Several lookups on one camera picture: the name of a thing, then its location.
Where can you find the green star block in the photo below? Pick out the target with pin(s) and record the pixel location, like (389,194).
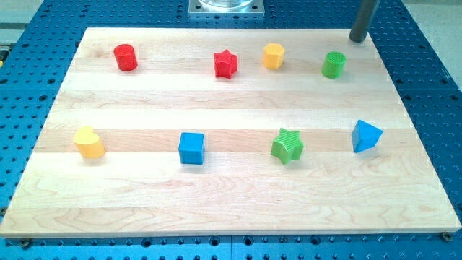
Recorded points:
(287,146)

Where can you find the red star block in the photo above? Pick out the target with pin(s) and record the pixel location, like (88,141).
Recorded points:
(225,64)

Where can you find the blue cube block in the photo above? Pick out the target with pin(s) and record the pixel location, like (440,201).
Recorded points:
(191,148)

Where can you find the light wooden board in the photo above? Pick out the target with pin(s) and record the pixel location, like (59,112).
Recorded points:
(139,187)

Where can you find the yellow hexagon block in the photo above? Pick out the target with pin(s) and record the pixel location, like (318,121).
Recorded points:
(273,55)

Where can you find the green cylinder block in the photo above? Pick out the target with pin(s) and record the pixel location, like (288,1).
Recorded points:
(333,64)

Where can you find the red cylinder block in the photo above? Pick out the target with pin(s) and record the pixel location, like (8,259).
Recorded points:
(125,57)

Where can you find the blue triangle block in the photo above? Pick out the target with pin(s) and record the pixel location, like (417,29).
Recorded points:
(365,136)

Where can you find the yellow heart block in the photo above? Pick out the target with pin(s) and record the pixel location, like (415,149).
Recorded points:
(88,143)

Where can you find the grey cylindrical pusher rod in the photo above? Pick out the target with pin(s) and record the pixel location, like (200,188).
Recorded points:
(365,16)

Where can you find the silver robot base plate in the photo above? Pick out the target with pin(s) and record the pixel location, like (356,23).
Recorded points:
(207,8)

